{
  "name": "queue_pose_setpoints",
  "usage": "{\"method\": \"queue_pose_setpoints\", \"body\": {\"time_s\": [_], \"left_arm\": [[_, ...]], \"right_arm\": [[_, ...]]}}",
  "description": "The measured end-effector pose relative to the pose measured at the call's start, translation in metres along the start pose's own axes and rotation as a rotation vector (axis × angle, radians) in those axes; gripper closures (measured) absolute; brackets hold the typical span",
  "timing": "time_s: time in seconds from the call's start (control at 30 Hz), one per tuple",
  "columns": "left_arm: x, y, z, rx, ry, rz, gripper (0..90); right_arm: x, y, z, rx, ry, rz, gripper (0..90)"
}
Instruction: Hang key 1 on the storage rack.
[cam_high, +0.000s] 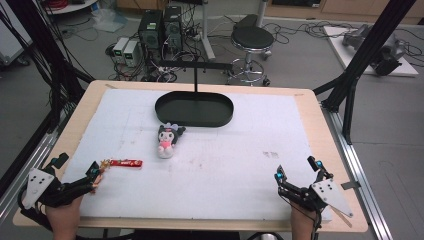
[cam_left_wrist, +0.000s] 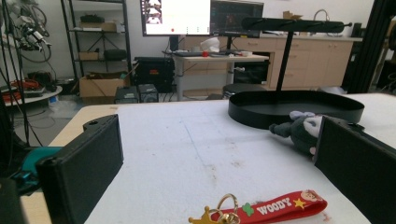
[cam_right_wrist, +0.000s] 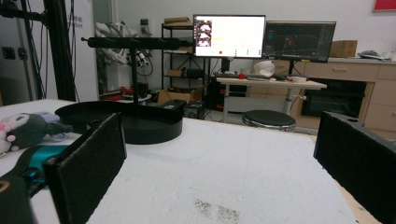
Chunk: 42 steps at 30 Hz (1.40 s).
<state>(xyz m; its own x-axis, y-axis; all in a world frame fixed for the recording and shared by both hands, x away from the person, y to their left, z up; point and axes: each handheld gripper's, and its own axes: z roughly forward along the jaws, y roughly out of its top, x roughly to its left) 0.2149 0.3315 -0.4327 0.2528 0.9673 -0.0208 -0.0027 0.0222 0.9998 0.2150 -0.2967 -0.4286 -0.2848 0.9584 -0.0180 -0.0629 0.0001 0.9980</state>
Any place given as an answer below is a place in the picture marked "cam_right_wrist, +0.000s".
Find wooden cabinet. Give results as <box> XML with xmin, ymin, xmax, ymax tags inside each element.
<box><xmin>248</xmin><ymin>57</ymin><xmax>396</xmax><ymax>139</ymax></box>

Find white foam mat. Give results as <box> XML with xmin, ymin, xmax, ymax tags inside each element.
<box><xmin>0</xmin><ymin>98</ymin><xmax>358</xmax><ymax>224</ymax></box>

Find black frame post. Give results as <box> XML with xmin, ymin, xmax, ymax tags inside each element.
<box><xmin>0</xmin><ymin>0</ymin><xmax>78</xmax><ymax>103</ymax></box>

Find white robot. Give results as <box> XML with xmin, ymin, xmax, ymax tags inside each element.
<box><xmin>94</xmin><ymin>21</ymin><xmax>153</xmax><ymax>68</ymax></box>

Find black metal shelf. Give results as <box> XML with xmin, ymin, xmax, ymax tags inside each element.
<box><xmin>161</xmin><ymin>22</ymin><xmax>213</xmax><ymax>91</ymax></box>

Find red picture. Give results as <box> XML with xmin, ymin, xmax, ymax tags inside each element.
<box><xmin>373</xmin><ymin>0</ymin><xmax>396</xmax><ymax>13</ymax></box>

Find white round table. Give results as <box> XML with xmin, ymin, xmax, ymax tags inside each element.
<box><xmin>99</xmin><ymin>92</ymin><xmax>153</xmax><ymax>105</ymax></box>

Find open cardboard box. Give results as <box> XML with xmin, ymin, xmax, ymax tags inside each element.
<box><xmin>156</xmin><ymin>85</ymin><xmax>206</xmax><ymax>105</ymax></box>

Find flat cardboard box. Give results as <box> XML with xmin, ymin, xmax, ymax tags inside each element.
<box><xmin>163</xmin><ymin>17</ymin><xmax>194</xmax><ymax>28</ymax></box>

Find beige standing desk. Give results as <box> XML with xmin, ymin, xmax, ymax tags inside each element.
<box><xmin>215</xmin><ymin>76</ymin><xmax>328</xmax><ymax>116</ymax></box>

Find monitor with dark screen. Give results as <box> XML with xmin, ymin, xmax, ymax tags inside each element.
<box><xmin>262</xmin><ymin>20</ymin><xmax>337</xmax><ymax>63</ymax></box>

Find black computer tower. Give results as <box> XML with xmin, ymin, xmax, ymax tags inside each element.
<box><xmin>183</xmin><ymin>102</ymin><xmax>206</xmax><ymax>120</ymax></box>
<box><xmin>155</xmin><ymin>99</ymin><xmax>188</xmax><ymax>117</ymax></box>

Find white cap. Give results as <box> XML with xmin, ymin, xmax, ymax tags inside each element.
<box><xmin>252</xmin><ymin>60</ymin><xmax>276</xmax><ymax>78</ymax></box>

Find black round stool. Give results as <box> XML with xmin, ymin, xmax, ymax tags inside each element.
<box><xmin>242</xmin><ymin>109</ymin><xmax>297</xmax><ymax>133</ymax></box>

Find black hanger rack with tray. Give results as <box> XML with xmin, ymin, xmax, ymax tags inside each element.
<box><xmin>55</xmin><ymin>36</ymin><xmax>194</xmax><ymax>146</ymax></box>

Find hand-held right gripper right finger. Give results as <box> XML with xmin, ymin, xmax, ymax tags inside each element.
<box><xmin>313</xmin><ymin>110</ymin><xmax>396</xmax><ymax>224</ymax></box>

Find plush toy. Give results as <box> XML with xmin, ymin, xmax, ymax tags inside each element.
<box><xmin>0</xmin><ymin>111</ymin><xmax>74</xmax><ymax>155</ymax></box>

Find monitor with white screen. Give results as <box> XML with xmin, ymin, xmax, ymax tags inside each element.
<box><xmin>192</xmin><ymin>13</ymin><xmax>266</xmax><ymax>60</ymax></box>

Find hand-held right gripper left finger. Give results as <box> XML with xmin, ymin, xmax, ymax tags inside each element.
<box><xmin>42</xmin><ymin>112</ymin><xmax>128</xmax><ymax>224</ymax></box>

